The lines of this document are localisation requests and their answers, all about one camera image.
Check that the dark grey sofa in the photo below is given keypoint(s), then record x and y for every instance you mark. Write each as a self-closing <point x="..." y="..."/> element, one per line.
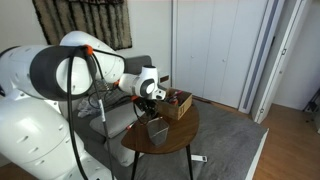
<point x="133" y="65"/>

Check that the grey flat cushion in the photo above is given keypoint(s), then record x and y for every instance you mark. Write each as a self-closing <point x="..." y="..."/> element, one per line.
<point x="118" y="150"/>

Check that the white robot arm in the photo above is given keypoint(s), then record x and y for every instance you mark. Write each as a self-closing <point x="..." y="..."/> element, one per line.
<point x="33" y="100"/>

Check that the dark metal stand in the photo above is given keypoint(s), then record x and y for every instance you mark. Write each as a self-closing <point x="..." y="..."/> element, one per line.
<point x="313" y="106"/>

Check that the shaggy brown wall hanging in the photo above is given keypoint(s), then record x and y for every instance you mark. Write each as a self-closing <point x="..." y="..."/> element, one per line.
<point x="93" y="23"/>

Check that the white wardrobe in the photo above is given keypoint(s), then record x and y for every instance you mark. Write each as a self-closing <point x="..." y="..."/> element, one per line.
<point x="213" y="50"/>

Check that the orange blue white marker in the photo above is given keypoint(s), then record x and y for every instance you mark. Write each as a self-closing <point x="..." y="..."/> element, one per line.
<point x="129" y="126"/>

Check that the grey piped cushion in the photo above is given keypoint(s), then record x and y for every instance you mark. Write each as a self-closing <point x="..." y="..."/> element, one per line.
<point x="115" y="121"/>

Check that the crumpled grey cloth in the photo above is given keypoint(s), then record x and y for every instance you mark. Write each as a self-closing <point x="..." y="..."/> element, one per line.
<point x="87" y="109"/>

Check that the grey carpet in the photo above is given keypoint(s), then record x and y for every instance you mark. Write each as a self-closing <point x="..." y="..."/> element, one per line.
<point x="226" y="143"/>

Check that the red marker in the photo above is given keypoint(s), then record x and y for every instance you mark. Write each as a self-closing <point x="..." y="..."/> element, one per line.
<point x="178" y="92"/>

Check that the brown wooden box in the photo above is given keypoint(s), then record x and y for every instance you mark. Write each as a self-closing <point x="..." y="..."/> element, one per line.
<point x="178" y="106"/>

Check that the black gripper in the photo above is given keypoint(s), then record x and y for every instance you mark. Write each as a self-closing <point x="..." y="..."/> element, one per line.
<point x="144" y="105"/>

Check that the white remote control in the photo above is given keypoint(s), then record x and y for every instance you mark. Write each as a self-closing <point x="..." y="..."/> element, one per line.
<point x="199" y="158"/>

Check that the round wooden side table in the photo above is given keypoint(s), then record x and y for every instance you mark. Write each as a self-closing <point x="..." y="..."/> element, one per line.
<point x="181" y="130"/>

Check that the white sliding door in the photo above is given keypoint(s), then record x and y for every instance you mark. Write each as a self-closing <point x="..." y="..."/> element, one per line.
<point x="270" y="60"/>

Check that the brown wall plate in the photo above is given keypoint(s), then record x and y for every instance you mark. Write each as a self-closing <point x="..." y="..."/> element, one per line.
<point x="164" y="78"/>

